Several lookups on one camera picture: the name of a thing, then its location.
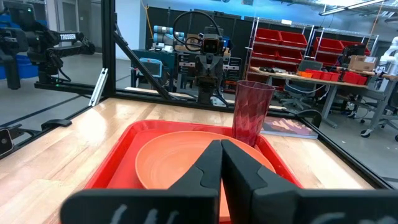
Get table-level camera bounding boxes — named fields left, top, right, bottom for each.
left=0, top=128, right=14, bottom=157

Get black aluminium rig frame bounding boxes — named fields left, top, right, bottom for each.
left=0, top=0, right=396, bottom=190

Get office chair with castors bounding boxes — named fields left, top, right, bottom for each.
left=360, top=86, right=398, bottom=142

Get ceiling strip light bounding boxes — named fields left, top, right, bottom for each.
left=318, top=0, right=388, bottom=16

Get black table clamp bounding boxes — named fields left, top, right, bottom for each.
left=41, top=119, right=73, bottom=131

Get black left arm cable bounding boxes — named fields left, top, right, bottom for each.
left=172, top=11, right=223, bottom=52

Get grey office chair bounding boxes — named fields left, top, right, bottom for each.
left=281, top=58, right=331, bottom=111

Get red bin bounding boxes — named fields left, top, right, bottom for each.
left=310, top=70, right=341, bottom=82
left=341, top=71, right=368, bottom=85

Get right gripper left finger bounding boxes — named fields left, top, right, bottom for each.
left=60, top=139, right=223, bottom=224

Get silver aluminium bracket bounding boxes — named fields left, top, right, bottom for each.
left=88, top=67, right=109, bottom=107

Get dark red faceted cup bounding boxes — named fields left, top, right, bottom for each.
left=231, top=80, right=276, bottom=147

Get metal rack with red bins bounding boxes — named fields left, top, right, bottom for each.
left=245, top=17, right=315, bottom=78
left=310, top=27, right=379, bottom=68

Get orange plate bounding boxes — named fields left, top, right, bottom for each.
left=135, top=130, right=276, bottom=218

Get wooden workbench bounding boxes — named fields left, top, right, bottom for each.
left=250, top=66, right=398, bottom=129

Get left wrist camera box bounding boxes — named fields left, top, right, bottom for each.
left=201, top=26, right=224, bottom=56

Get red plastic tray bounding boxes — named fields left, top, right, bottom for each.
left=83, top=119, right=304, bottom=224

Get landscape picture card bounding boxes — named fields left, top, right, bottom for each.
left=261, top=116, right=320, bottom=140

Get white robot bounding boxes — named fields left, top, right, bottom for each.
left=379, top=36, right=398, bottom=75

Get blue-framed teach pendant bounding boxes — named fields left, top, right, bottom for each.
left=137, top=57, right=164, bottom=78

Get cardboard box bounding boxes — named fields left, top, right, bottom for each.
left=348, top=55, right=378, bottom=72

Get blue storage bins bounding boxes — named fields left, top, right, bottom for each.
left=0, top=14, right=40, bottom=80

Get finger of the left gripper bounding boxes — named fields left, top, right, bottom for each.
left=210, top=62, right=219, bottom=84
left=201, top=62, right=211, bottom=84

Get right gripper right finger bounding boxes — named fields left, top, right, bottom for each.
left=221, top=139, right=398, bottom=224

